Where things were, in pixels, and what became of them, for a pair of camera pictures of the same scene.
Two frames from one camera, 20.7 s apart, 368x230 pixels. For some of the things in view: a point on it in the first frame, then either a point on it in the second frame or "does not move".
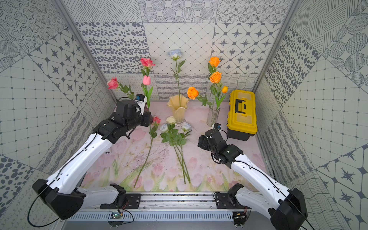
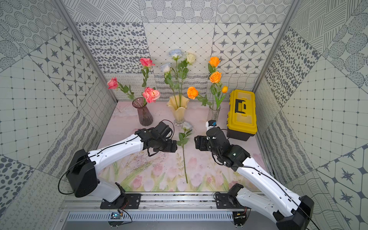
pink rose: [113, 84] does not move
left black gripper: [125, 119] to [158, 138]
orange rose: [213, 62] does not move
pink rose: [153, 132] to [151, 95]
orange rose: [214, 77] does not move
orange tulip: [224, 89] does not move
